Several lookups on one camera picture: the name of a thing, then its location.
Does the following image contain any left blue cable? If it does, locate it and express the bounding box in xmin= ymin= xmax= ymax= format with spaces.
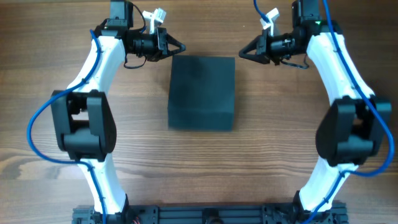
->
xmin=26 ymin=26 xmax=147 ymax=224

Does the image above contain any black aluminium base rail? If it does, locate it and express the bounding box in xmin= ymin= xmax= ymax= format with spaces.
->
xmin=72 ymin=203 xmax=349 ymax=224

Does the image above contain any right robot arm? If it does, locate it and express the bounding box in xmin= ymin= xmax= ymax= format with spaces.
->
xmin=239 ymin=1 xmax=395 ymax=222

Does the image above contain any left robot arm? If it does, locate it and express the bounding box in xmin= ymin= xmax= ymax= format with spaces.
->
xmin=51 ymin=1 xmax=185 ymax=223

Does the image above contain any dark green box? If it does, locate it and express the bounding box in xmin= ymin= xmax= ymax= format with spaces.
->
xmin=168 ymin=55 xmax=236 ymax=132

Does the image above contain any right blue cable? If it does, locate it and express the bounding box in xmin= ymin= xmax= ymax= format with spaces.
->
xmin=253 ymin=0 xmax=395 ymax=224

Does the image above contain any blue cable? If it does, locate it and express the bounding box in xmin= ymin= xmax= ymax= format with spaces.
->
xmin=26 ymin=26 xmax=147 ymax=224
xmin=253 ymin=0 xmax=395 ymax=224

